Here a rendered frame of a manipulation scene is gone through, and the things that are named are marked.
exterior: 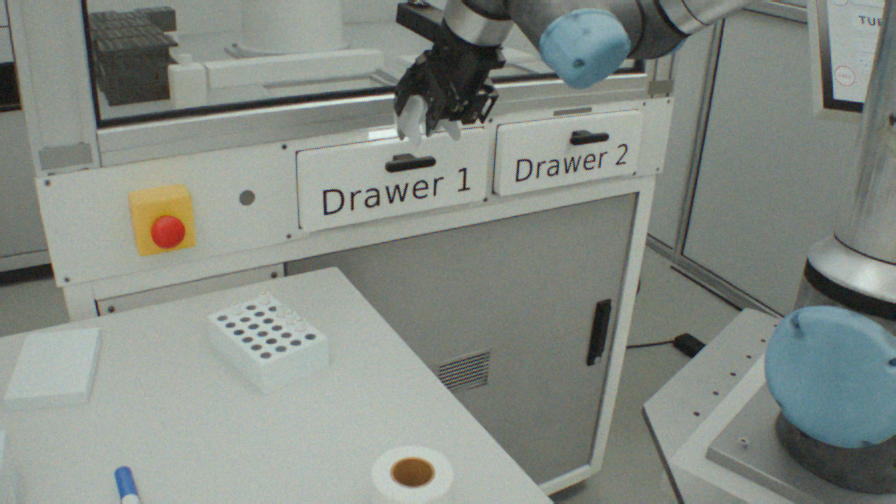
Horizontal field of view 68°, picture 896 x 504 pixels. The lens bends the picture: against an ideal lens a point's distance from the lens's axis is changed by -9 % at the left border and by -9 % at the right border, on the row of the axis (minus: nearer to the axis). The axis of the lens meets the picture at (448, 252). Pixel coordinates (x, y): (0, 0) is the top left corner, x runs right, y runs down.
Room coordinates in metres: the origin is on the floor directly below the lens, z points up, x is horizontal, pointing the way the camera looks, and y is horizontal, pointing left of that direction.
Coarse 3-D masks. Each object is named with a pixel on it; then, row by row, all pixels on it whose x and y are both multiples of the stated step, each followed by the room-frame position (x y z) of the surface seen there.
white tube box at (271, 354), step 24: (264, 312) 0.70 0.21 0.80; (216, 336) 0.67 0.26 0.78; (240, 336) 0.65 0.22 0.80; (264, 336) 0.66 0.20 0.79; (288, 336) 0.66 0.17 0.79; (312, 336) 0.66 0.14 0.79; (240, 360) 0.63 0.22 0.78; (264, 360) 0.61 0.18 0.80; (288, 360) 0.62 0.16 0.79; (312, 360) 0.64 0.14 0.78; (264, 384) 0.60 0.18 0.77
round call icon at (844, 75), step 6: (834, 66) 1.25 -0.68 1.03; (840, 66) 1.25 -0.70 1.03; (846, 66) 1.25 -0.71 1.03; (852, 66) 1.25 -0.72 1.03; (834, 72) 1.24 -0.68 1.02; (840, 72) 1.24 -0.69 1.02; (846, 72) 1.24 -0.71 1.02; (852, 72) 1.24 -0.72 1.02; (834, 78) 1.23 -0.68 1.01; (840, 78) 1.23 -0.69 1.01; (846, 78) 1.23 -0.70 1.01; (852, 78) 1.23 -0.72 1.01; (834, 84) 1.22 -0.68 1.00; (840, 84) 1.22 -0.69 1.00; (846, 84) 1.22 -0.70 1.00; (852, 84) 1.22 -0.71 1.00
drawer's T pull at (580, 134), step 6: (576, 132) 1.10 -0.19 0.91; (582, 132) 1.10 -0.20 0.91; (588, 132) 1.10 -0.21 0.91; (600, 132) 1.10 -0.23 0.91; (570, 138) 1.07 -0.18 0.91; (576, 138) 1.07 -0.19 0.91; (582, 138) 1.07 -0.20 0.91; (588, 138) 1.08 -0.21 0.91; (594, 138) 1.08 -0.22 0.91; (600, 138) 1.09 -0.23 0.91; (606, 138) 1.10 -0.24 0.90; (576, 144) 1.07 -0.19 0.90; (582, 144) 1.07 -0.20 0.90
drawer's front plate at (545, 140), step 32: (512, 128) 1.05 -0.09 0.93; (544, 128) 1.08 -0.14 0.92; (576, 128) 1.11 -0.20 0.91; (608, 128) 1.15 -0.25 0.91; (640, 128) 1.19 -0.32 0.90; (512, 160) 1.05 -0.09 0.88; (544, 160) 1.08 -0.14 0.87; (576, 160) 1.11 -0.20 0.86; (608, 160) 1.15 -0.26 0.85; (512, 192) 1.05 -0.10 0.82
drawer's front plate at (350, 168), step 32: (480, 128) 1.03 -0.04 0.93; (320, 160) 0.89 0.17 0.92; (352, 160) 0.91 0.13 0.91; (384, 160) 0.94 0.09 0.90; (448, 160) 0.99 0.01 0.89; (480, 160) 1.02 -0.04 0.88; (320, 192) 0.89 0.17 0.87; (384, 192) 0.94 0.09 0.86; (416, 192) 0.96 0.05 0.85; (448, 192) 0.99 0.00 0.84; (480, 192) 1.02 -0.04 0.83; (320, 224) 0.89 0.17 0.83
